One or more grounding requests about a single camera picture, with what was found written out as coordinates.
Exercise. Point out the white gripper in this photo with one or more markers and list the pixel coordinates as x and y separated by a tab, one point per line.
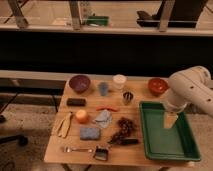
169	119

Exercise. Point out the light blue towel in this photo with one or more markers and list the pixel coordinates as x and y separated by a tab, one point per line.
103	119

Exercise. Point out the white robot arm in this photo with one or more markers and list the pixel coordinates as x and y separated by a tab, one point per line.
187	86

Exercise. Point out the white cup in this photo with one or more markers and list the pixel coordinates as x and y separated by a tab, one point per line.
119	81

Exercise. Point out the blue plastic cup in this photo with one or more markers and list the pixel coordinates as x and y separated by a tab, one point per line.
103	88

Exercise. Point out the green plastic tray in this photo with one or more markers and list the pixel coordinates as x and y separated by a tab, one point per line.
176	143

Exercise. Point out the red bowl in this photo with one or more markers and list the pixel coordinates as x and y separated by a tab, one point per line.
157	86

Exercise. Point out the bunch of dark grapes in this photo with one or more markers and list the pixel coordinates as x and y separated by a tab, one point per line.
126	128

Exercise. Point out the red chili pepper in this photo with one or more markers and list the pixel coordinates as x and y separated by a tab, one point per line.
110	108

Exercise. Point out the wooden table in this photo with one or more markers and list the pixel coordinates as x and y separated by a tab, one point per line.
132	155

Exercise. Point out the blue sponge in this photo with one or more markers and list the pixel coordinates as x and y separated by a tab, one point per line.
89	133

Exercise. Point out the orange apple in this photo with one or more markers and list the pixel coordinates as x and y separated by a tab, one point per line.
82	116

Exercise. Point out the purple bowl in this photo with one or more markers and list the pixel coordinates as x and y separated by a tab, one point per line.
79	83

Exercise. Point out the yellow banana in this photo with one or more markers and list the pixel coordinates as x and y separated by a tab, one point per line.
63	126

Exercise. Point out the silver fork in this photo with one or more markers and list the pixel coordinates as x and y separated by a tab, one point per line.
67	149

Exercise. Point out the green box on shelf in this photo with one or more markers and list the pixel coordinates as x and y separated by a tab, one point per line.
97	20

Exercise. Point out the black handled tool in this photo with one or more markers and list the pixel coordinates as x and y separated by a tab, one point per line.
128	142

